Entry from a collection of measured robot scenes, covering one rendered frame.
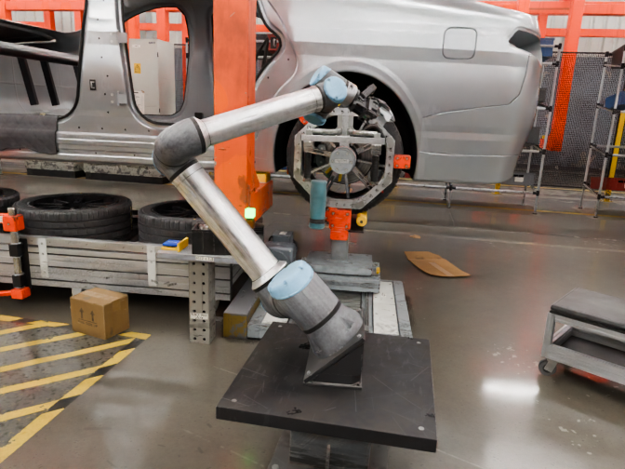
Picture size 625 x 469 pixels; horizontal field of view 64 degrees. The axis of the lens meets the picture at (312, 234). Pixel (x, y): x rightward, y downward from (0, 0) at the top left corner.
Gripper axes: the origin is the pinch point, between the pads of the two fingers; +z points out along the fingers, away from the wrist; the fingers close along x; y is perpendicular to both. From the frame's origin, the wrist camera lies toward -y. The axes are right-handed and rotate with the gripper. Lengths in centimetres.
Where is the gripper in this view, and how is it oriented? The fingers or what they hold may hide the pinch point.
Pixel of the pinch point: (392, 118)
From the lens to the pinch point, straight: 212.1
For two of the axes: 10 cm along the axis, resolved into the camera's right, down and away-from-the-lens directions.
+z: 8.3, 4.0, 3.8
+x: 5.3, -3.7, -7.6
